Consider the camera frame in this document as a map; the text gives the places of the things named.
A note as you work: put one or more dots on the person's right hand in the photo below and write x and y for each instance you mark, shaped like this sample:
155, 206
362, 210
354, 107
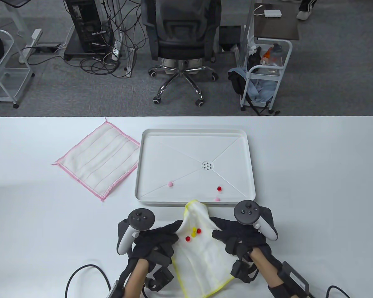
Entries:
236, 232

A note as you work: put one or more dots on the person's left hand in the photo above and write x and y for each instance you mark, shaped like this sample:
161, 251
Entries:
155, 239

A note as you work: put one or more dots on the yellow-edged white dish cloth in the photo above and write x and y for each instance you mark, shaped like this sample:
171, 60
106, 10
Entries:
205, 257

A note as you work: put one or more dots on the pink-edged white dish cloth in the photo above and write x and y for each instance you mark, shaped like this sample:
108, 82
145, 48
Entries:
96, 158

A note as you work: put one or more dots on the person's left forearm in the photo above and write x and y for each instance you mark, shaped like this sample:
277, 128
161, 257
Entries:
135, 279

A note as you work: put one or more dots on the person's right forearm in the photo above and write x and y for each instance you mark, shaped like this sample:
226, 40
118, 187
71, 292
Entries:
264, 267

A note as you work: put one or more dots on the blue cloth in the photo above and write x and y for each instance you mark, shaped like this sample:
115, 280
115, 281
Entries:
258, 90

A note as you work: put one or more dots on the grey white hand controller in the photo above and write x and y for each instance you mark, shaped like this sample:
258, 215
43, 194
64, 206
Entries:
247, 212
141, 217

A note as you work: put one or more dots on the black labelled wrist module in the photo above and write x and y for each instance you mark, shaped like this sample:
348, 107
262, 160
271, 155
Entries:
295, 277
115, 290

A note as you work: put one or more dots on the white rectangular tray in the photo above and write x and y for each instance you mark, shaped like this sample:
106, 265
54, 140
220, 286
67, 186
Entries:
174, 155

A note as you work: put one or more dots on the white cart with bottles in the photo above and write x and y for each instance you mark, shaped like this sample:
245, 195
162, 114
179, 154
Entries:
278, 87

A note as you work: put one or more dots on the white shoe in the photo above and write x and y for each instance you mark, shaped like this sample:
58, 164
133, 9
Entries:
169, 65
195, 64

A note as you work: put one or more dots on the orange bottle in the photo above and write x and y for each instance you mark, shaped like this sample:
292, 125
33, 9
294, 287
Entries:
266, 56

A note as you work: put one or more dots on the clear bottle with grey cap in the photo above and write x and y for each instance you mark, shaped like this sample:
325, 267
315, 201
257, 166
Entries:
276, 51

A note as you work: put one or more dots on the white power strip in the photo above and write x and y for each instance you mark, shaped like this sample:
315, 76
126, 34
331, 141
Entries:
115, 51

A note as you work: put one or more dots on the black box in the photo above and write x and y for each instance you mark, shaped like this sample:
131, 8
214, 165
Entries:
230, 35

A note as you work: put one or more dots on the black wheeled platform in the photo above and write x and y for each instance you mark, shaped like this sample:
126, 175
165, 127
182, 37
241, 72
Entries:
74, 52

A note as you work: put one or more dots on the black mesh office chair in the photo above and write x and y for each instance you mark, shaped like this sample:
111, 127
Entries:
180, 34

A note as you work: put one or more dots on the brown side table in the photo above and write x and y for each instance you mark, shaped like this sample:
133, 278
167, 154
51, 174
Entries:
276, 28

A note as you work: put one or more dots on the dark floor socket box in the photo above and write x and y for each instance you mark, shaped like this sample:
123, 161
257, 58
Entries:
46, 47

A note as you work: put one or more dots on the small white box device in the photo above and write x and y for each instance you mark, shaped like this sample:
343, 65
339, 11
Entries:
273, 13

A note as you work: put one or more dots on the white cart with black bag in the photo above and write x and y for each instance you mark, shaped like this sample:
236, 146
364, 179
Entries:
15, 63

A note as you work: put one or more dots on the black computer tower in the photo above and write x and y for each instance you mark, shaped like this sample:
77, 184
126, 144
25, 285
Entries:
87, 24

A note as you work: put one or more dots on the white desk foot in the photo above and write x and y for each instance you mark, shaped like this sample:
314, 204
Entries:
31, 43

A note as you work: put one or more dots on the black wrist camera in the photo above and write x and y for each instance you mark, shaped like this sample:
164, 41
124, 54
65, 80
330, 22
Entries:
161, 273
242, 271

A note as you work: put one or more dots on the white desk leg frame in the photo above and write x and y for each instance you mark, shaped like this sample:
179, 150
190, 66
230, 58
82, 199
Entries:
122, 31

